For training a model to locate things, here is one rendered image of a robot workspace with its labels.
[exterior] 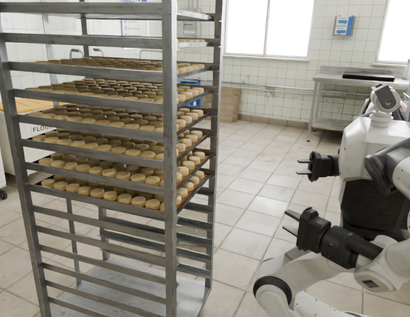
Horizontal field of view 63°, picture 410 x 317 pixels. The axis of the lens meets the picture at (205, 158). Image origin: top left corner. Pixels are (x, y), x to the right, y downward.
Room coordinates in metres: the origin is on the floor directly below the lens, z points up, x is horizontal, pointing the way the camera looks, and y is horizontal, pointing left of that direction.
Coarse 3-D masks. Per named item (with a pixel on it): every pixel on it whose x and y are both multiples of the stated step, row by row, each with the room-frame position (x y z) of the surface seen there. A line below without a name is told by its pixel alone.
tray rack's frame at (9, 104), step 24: (0, 24) 1.14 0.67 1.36; (48, 24) 1.36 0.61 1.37; (0, 48) 1.12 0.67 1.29; (48, 48) 1.35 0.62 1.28; (0, 72) 1.12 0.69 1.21; (24, 168) 1.14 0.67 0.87; (24, 192) 1.12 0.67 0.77; (24, 216) 1.13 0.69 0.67; (120, 264) 1.51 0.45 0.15; (96, 288) 1.32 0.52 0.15; (144, 288) 1.33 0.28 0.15; (192, 288) 1.35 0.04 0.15; (48, 312) 1.13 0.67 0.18; (72, 312) 1.17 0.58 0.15; (120, 312) 1.18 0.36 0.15; (192, 312) 1.19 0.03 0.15
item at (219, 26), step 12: (216, 0) 1.36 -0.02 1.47; (216, 12) 1.36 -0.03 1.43; (216, 24) 1.36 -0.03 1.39; (216, 36) 1.36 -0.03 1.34; (216, 48) 1.36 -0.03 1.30; (216, 60) 1.36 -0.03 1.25; (216, 72) 1.36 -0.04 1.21; (216, 84) 1.35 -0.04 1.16; (216, 96) 1.35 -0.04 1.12; (216, 108) 1.35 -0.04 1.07; (216, 120) 1.35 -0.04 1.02; (216, 144) 1.35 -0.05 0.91; (216, 156) 1.36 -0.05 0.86; (216, 168) 1.37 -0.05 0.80; (216, 180) 1.37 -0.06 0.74
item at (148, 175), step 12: (60, 156) 1.23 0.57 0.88; (72, 156) 1.24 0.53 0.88; (192, 156) 1.33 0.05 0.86; (204, 156) 1.31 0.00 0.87; (72, 168) 1.13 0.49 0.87; (84, 168) 1.12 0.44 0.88; (96, 168) 1.12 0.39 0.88; (108, 168) 1.15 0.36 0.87; (120, 168) 1.13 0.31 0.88; (132, 168) 1.13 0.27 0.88; (144, 168) 1.13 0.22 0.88; (180, 168) 1.15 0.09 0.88; (192, 168) 1.18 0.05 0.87; (132, 180) 1.04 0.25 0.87; (144, 180) 1.05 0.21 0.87; (156, 180) 1.03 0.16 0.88; (180, 180) 1.07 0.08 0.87
